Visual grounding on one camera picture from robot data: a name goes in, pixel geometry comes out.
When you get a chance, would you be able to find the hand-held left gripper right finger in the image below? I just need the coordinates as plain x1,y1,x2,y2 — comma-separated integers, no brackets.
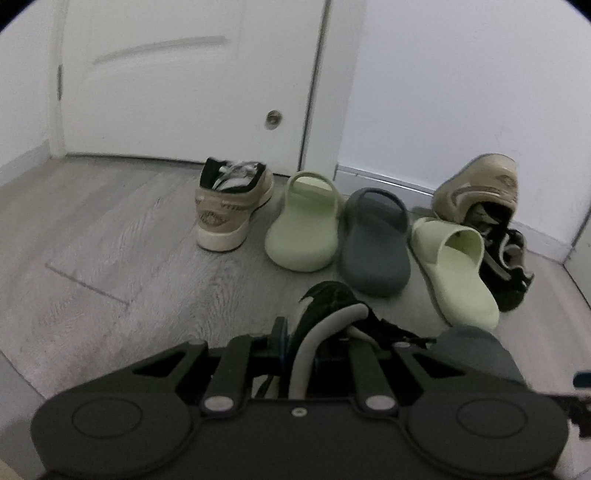
316,340,468,414

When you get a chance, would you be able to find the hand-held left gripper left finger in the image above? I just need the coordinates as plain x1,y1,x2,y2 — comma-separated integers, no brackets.
131,316,289,416

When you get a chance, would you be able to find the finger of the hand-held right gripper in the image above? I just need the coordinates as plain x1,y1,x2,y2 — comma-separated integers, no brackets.
573,371,591,432

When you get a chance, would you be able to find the black sneaker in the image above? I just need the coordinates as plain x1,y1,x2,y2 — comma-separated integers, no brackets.
252,281,437,402
464,203,535,312

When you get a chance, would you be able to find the light green slide sandal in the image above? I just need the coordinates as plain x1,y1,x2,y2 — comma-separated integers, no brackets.
264,171,345,272
410,217,501,331

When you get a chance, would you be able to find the grey slide sandal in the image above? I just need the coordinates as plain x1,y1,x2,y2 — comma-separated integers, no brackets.
340,187,413,297
436,325,529,388

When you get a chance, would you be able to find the beige sneaker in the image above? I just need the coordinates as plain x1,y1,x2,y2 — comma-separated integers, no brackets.
196,157,275,253
431,154,519,232

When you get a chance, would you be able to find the white cabinet panel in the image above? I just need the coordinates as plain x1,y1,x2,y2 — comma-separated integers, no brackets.
564,203,591,282

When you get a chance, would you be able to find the white door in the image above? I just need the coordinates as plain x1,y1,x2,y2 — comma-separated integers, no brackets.
60,0,333,175

